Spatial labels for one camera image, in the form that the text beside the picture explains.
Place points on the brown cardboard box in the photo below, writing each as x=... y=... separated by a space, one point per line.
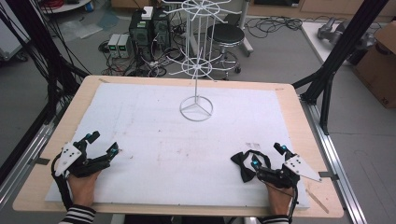
x=378 y=65

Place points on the thin wooden stick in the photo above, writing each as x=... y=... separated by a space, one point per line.
x=317 y=200

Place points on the black round stool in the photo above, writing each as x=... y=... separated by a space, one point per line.
x=225 y=34

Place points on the black computer tower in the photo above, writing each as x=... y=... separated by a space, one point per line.
x=162 y=29
x=139 y=32

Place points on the grey power supply unit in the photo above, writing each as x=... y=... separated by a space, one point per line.
x=124 y=46
x=113 y=46

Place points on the person's left hand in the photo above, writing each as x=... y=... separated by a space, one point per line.
x=81 y=189

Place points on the black bow tie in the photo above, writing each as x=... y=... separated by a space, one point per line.
x=242 y=160

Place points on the aluminium rail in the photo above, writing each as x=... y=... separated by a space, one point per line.
x=339 y=174
x=26 y=155

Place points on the white power adapter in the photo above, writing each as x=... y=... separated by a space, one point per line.
x=147 y=13

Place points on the white round table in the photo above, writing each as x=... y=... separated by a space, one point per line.
x=63 y=6

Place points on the black metal frame stand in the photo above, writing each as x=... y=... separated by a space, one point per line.
x=339 y=56
x=46 y=62

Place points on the white table mat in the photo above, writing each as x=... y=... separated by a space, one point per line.
x=174 y=149

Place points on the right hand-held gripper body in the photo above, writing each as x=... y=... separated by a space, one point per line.
x=280 y=177

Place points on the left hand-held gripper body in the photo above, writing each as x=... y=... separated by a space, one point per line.
x=72 y=157

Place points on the person's right hand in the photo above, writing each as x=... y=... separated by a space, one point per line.
x=279 y=200

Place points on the white low platform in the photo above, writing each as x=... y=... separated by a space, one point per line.
x=314 y=40

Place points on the grey machine part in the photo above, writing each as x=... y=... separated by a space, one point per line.
x=334 y=29

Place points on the black tape strip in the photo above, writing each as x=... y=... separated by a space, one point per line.
x=328 y=175
x=42 y=161

